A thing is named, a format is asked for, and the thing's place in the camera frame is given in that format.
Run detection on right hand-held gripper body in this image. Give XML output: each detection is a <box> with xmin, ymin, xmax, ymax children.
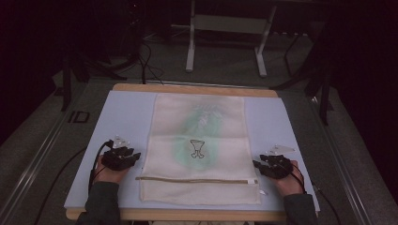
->
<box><xmin>262</xmin><ymin>143</ymin><xmax>297</xmax><ymax>180</ymax></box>

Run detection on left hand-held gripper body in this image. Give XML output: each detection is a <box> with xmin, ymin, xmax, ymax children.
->
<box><xmin>100</xmin><ymin>134</ymin><xmax>136</xmax><ymax>172</ymax></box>

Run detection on person's left hand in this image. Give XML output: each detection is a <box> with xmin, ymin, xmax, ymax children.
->
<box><xmin>93</xmin><ymin>155</ymin><xmax>131</xmax><ymax>186</ymax></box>

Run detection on white zippered cloth bag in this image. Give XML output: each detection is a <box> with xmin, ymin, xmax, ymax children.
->
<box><xmin>134</xmin><ymin>93</ymin><xmax>268</xmax><ymax>206</ymax></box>

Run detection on black stand leg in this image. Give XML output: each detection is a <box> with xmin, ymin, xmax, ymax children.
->
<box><xmin>60</xmin><ymin>52</ymin><xmax>73</xmax><ymax>113</ymax></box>

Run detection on white metal stand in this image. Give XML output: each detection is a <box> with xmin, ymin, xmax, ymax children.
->
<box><xmin>185</xmin><ymin>0</ymin><xmax>278</xmax><ymax>79</ymax></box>

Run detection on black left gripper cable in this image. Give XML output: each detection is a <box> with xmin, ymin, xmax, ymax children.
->
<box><xmin>33</xmin><ymin>140</ymin><xmax>115</xmax><ymax>225</ymax></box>

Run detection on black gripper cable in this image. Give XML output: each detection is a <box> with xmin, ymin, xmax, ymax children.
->
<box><xmin>33</xmin><ymin>140</ymin><xmax>115</xmax><ymax>225</ymax></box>
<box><xmin>289</xmin><ymin>162</ymin><xmax>343</xmax><ymax>225</ymax></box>

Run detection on black rectangular floor frame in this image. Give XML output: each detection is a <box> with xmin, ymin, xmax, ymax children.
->
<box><xmin>67</xmin><ymin>110</ymin><xmax>91</xmax><ymax>124</ymax></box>

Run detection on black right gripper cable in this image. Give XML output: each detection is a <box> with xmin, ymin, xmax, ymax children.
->
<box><xmin>289</xmin><ymin>162</ymin><xmax>343</xmax><ymax>225</ymax></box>

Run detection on metal floor rail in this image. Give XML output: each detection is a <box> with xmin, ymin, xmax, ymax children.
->
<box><xmin>0</xmin><ymin>93</ymin><xmax>83</xmax><ymax>225</ymax></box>
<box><xmin>308</xmin><ymin>95</ymin><xmax>376</xmax><ymax>225</ymax></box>

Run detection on black floor cables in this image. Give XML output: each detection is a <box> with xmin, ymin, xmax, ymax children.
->
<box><xmin>118</xmin><ymin>40</ymin><xmax>165</xmax><ymax>86</ymax></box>

